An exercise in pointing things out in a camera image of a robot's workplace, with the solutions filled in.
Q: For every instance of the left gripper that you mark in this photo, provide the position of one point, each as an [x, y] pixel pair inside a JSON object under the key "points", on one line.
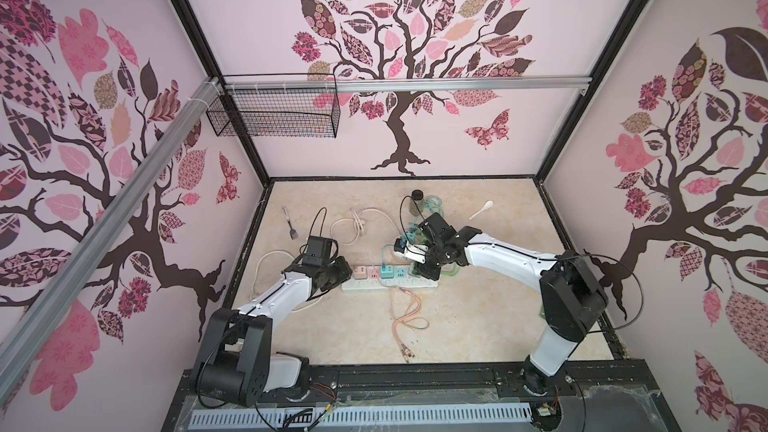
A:
{"points": [[345, 273]]}

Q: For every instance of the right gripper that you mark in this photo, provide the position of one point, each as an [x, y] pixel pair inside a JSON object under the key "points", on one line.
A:
{"points": [[430, 273]]}

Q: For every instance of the pink charger plug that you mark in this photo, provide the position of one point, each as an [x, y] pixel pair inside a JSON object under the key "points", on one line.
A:
{"points": [[360, 272]]}

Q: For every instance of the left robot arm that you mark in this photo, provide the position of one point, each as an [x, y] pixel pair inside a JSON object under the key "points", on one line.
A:
{"points": [[235, 363]]}

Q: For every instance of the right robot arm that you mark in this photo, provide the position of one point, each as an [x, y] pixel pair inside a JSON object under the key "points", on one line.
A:
{"points": [[572, 297]]}

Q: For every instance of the white spoon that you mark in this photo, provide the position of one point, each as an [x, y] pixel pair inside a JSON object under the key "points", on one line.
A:
{"points": [[485, 207]]}

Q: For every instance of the white multicolour power strip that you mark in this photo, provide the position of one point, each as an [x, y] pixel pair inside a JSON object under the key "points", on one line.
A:
{"points": [[371, 278]]}

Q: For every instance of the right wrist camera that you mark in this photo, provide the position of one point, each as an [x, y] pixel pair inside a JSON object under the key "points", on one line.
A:
{"points": [[407, 251]]}

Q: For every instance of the black wire basket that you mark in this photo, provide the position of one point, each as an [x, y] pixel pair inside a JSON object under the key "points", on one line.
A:
{"points": [[277, 105]]}

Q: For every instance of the white cable duct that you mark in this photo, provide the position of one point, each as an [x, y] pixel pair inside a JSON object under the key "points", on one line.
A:
{"points": [[357, 417]]}

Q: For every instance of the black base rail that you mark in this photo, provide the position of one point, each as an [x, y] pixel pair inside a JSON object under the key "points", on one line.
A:
{"points": [[614, 395]]}

